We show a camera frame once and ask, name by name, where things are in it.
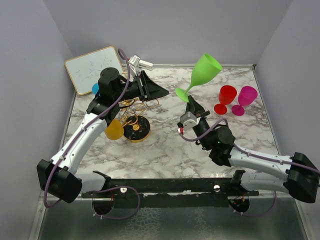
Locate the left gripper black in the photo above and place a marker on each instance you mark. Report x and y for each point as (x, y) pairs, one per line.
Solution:
(149, 89)

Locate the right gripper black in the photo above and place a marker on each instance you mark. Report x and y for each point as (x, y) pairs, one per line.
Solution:
(196, 109)

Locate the red wine glass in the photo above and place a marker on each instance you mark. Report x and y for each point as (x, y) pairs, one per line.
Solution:
(226, 96)

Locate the green wine glass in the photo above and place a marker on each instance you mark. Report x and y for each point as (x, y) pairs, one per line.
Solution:
(206, 69)

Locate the pink wine glass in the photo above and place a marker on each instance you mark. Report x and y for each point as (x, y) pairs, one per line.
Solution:
(246, 96)

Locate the blue wine glass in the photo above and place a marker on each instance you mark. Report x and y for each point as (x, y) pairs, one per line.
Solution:
(95, 89)

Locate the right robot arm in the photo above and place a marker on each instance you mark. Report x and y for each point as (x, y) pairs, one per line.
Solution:
(295, 175)

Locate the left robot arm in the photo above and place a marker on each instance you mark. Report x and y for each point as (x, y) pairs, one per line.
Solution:
(57, 176)

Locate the orange wine glass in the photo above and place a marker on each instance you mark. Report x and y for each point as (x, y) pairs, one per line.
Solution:
(115, 130)

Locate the white eraser box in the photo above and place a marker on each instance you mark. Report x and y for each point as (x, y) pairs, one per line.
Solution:
(145, 65)

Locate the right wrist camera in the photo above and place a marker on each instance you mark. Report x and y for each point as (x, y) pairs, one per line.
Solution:
(187, 121)

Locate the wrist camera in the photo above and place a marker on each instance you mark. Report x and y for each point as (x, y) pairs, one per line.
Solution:
(187, 121)
(134, 64)

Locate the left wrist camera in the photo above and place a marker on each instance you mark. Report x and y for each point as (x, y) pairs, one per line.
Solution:
(134, 64)

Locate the gold wire glass rack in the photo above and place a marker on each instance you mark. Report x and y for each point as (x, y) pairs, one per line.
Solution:
(136, 126)

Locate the small whiteboard gold frame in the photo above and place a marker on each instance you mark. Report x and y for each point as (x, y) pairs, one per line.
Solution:
(84, 71)

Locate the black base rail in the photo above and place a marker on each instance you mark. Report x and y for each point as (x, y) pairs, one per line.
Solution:
(169, 192)

